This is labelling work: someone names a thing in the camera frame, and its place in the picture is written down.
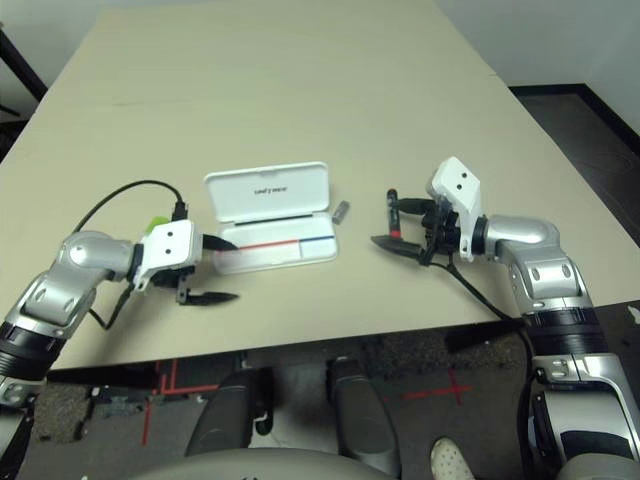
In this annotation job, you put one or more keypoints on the small grey eraser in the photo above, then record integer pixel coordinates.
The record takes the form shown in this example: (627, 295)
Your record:
(341, 212)

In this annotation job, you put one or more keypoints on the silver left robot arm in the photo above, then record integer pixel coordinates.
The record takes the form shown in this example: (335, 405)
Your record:
(65, 290)

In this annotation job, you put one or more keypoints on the black framed side table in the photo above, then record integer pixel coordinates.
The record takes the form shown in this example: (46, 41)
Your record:
(22, 65)

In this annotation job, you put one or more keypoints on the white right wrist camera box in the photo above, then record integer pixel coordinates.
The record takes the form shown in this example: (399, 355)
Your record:
(460, 190)

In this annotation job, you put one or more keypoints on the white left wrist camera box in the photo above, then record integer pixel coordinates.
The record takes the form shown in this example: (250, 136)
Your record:
(170, 245)

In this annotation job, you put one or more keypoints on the white plastic pencil case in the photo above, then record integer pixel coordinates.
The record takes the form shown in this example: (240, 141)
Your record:
(275, 200)

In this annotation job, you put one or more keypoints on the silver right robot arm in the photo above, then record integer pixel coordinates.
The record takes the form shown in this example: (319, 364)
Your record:
(565, 310)

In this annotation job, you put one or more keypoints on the grey robot right leg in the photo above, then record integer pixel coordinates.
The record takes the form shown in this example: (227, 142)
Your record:
(365, 415)

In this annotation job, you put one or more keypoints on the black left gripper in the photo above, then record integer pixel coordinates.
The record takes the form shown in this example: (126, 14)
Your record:
(167, 277)

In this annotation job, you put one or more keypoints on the black marker with red cap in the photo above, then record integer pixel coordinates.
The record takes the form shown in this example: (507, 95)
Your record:
(394, 220)

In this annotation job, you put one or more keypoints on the white perforated clog shoe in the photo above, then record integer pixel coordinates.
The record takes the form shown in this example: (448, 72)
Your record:
(450, 460)

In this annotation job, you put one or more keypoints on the grey robot torso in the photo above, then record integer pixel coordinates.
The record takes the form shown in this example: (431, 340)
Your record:
(250, 467)

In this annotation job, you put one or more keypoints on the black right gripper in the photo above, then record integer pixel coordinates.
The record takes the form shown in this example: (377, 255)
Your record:
(442, 230)

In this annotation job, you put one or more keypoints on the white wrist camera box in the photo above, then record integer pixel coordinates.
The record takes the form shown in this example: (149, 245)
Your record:
(460, 190)
(170, 245)

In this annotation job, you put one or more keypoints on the white highlighter with green cap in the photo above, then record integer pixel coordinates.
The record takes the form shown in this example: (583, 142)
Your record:
(156, 224)

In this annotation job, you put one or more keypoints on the black table underframe bar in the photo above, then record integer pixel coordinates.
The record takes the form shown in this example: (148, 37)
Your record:
(475, 340)

